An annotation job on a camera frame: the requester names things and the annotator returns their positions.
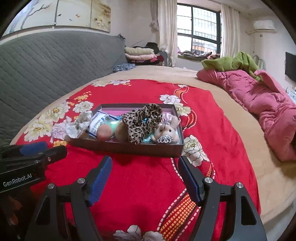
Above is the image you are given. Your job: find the white floral scrunchie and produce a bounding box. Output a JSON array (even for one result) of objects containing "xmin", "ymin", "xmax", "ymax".
[{"xmin": 64, "ymin": 110, "xmax": 93, "ymax": 142}]

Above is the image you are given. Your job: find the blue white wipes pack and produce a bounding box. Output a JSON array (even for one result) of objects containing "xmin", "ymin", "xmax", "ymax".
[{"xmin": 86, "ymin": 110, "xmax": 120, "ymax": 138}]

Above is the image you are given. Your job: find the pink plush bunny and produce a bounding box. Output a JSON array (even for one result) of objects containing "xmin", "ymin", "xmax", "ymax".
[{"xmin": 151, "ymin": 113, "xmax": 180, "ymax": 144}]

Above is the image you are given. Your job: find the leopard print scrunchie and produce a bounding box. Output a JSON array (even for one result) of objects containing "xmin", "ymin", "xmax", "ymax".
[{"xmin": 121, "ymin": 103, "xmax": 163, "ymax": 145}]

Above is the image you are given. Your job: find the green makeup sponge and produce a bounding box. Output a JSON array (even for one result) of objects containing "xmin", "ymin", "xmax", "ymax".
[{"xmin": 108, "ymin": 120, "xmax": 120, "ymax": 137}]

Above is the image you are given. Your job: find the dark cardboard box tray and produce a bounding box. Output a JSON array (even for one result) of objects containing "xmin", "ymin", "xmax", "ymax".
[{"xmin": 69, "ymin": 103, "xmax": 184, "ymax": 158}]

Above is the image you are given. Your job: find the grey quilted headboard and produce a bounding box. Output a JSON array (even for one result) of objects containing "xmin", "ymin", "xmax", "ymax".
[{"xmin": 1, "ymin": 31, "xmax": 126, "ymax": 145}]

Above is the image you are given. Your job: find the pink blue children's book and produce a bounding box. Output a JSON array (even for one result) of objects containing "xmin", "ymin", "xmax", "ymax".
[{"xmin": 101, "ymin": 106, "xmax": 173, "ymax": 117}]

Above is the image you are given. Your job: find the pink quilted comforter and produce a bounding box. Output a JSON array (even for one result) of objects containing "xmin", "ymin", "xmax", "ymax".
[{"xmin": 197, "ymin": 69, "xmax": 295, "ymax": 162}]

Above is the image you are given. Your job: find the blue patterned cloth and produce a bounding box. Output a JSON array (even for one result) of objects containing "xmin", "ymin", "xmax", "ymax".
[{"xmin": 113, "ymin": 63, "xmax": 136, "ymax": 73}]

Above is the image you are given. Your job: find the green blanket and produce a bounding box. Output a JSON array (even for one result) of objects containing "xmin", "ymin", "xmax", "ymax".
[{"xmin": 202, "ymin": 51, "xmax": 262, "ymax": 81}]

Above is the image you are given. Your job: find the stack of folded clothes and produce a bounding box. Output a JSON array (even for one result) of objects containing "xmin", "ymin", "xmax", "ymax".
[{"xmin": 125, "ymin": 42, "xmax": 167, "ymax": 66}]

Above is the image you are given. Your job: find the white air conditioner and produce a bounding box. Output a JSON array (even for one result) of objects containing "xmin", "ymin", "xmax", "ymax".
[{"xmin": 253, "ymin": 20, "xmax": 275, "ymax": 31}]

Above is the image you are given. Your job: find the white curtain right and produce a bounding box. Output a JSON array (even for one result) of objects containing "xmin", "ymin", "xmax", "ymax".
[{"xmin": 221, "ymin": 4, "xmax": 240, "ymax": 57}]

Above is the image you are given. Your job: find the white curtain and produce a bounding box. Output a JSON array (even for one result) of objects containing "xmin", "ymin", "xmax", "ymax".
[
  {"xmin": 150, "ymin": 0, "xmax": 178, "ymax": 67},
  {"xmin": 221, "ymin": 4, "xmax": 240, "ymax": 57}
]

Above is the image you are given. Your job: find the white curtain left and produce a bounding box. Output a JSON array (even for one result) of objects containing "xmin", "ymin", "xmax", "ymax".
[{"xmin": 150, "ymin": 0, "xmax": 178, "ymax": 67}]

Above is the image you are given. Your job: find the painted blossom wall panel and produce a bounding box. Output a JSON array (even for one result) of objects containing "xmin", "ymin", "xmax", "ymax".
[{"xmin": 4, "ymin": 0, "xmax": 111, "ymax": 36}]

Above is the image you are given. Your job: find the black wall television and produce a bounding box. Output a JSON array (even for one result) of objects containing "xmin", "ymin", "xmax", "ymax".
[{"xmin": 285, "ymin": 52, "xmax": 296, "ymax": 82}]

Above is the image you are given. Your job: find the window with dark frame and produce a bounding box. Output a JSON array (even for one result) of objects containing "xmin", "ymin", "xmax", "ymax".
[{"xmin": 177, "ymin": 3, "xmax": 222, "ymax": 55}]

